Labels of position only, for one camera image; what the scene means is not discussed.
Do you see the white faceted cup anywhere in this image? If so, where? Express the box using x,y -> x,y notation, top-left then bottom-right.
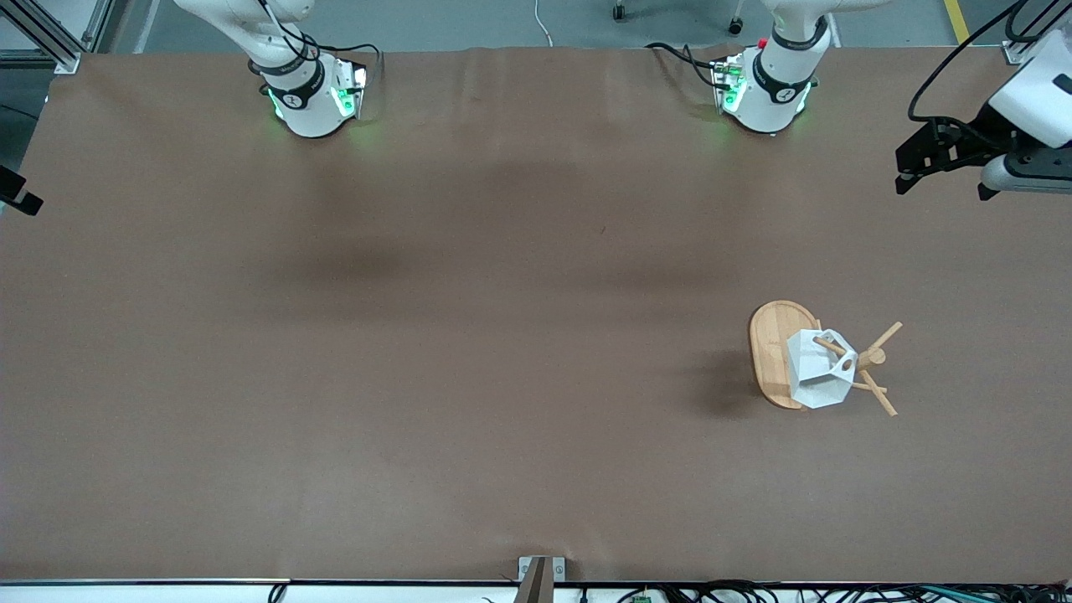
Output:
786,328 -> 858,410

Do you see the wooden cup rack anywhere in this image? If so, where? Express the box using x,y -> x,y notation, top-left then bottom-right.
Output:
748,300 -> 906,418

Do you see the brown table cover sheet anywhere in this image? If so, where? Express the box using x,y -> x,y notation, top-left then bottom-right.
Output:
0,46 -> 1072,585

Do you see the aluminium frame profile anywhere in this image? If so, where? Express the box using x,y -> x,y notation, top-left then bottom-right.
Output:
1002,0 -> 1058,65
0,0 -> 116,75

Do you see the black left arm base cable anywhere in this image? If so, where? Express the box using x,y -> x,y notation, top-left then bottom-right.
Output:
645,41 -> 726,90

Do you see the black cable tangle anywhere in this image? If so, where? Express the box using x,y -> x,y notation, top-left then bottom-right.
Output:
616,580 -> 1072,603

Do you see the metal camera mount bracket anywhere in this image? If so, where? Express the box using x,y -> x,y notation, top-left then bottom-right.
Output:
517,555 -> 568,584

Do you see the dark camera mount pole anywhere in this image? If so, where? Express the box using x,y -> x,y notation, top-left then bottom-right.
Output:
512,557 -> 554,603

